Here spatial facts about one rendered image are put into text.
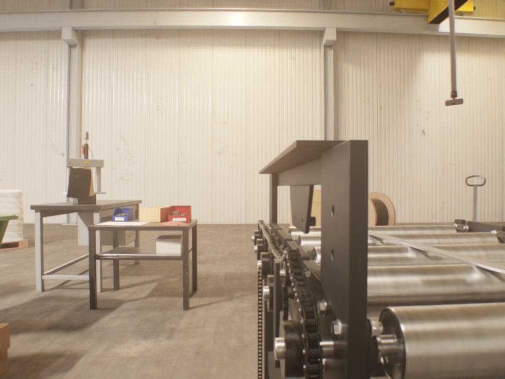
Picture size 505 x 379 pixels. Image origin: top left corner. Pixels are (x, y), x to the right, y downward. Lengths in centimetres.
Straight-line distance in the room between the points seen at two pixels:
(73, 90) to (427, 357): 1209
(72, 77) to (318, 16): 741
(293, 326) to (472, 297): 51
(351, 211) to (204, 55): 1145
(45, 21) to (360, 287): 1258
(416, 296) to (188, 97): 1093
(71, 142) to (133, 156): 183
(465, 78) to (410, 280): 1281
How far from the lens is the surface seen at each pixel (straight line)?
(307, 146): 56
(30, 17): 1308
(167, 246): 351
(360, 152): 49
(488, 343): 64
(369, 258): 117
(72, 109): 1225
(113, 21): 1208
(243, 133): 1125
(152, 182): 1144
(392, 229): 184
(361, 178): 49
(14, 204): 765
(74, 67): 1253
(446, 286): 93
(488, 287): 99
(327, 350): 60
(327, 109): 1148
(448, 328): 62
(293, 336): 56
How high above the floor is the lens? 110
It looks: level
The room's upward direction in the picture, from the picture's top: straight up
